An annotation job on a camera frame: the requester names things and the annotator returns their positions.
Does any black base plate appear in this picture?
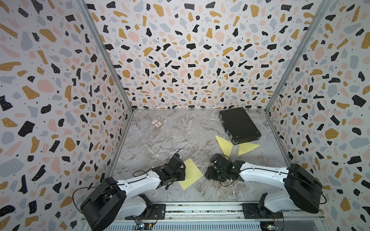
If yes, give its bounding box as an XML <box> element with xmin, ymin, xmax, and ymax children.
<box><xmin>125</xmin><ymin>204</ymin><xmax>166</xmax><ymax>220</ymax></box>
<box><xmin>241</xmin><ymin>203</ymin><xmax>283</xmax><ymax>219</ymax></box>

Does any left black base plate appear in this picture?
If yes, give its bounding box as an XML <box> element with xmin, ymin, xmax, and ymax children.
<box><xmin>125</xmin><ymin>204</ymin><xmax>166</xmax><ymax>220</ymax></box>

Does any small green circuit board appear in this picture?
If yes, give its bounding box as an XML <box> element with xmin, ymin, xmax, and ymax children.
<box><xmin>136</xmin><ymin>221</ymin><xmax>155</xmax><ymax>231</ymax></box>

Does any yellow square paper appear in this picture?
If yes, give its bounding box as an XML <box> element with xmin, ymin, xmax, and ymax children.
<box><xmin>215</xmin><ymin>136</ymin><xmax>234</xmax><ymax>157</ymax></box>
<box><xmin>179</xmin><ymin>159</ymin><xmax>203</xmax><ymax>190</ymax></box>
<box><xmin>238</xmin><ymin>142</ymin><xmax>260</xmax><ymax>156</ymax></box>

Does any small pink white card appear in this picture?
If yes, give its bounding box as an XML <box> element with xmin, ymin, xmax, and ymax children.
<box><xmin>151</xmin><ymin>119</ymin><xmax>163</xmax><ymax>129</ymax></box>

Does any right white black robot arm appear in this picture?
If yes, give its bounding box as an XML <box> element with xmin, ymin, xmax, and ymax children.
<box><xmin>205</xmin><ymin>154</ymin><xmax>324</xmax><ymax>218</ymax></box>

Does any black hard case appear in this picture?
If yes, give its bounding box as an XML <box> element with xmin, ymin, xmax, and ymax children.
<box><xmin>219</xmin><ymin>107</ymin><xmax>261</xmax><ymax>145</ymax></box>

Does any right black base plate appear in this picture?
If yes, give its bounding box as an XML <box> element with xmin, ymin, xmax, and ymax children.
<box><xmin>241</xmin><ymin>203</ymin><xmax>283</xmax><ymax>219</ymax></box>

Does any aluminium mounting rail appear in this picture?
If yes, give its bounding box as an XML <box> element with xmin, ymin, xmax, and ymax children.
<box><xmin>80</xmin><ymin>201</ymin><xmax>327</xmax><ymax>231</ymax></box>

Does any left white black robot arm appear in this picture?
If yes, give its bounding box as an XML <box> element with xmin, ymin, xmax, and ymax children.
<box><xmin>76</xmin><ymin>153</ymin><xmax>186</xmax><ymax>231</ymax></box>

